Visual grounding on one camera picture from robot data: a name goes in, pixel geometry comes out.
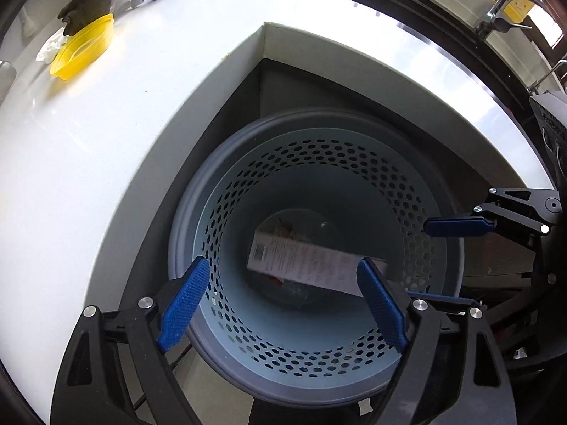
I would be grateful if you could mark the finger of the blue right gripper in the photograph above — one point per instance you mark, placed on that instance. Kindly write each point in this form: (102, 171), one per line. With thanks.
(445, 300)
(458, 226)

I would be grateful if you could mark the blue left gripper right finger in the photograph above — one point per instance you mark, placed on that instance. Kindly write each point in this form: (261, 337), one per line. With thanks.
(387, 306)

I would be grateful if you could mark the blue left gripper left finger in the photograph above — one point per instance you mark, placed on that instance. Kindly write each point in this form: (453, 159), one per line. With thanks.
(178, 300)

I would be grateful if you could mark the pink paper box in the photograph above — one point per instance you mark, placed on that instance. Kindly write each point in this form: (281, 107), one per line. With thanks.
(304, 263)

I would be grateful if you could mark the yellow plastic lid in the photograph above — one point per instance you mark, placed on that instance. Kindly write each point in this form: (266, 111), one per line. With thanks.
(83, 48)

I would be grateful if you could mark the dark grey rag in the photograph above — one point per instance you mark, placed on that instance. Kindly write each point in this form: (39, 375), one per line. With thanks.
(78, 13)

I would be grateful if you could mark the clear plastic cup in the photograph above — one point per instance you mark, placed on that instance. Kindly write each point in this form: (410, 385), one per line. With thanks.
(321, 232)

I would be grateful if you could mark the red white snack wrapper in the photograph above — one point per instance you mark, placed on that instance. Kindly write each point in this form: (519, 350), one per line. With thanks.
(285, 229)

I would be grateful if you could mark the white tissue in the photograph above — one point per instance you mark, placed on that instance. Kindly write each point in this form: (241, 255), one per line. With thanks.
(52, 46)

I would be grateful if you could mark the blue perforated trash bin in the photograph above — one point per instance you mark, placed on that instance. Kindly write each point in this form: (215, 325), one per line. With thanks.
(375, 186)

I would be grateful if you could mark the black kitchen sink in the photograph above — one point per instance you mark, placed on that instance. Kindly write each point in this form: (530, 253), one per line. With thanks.
(443, 29)

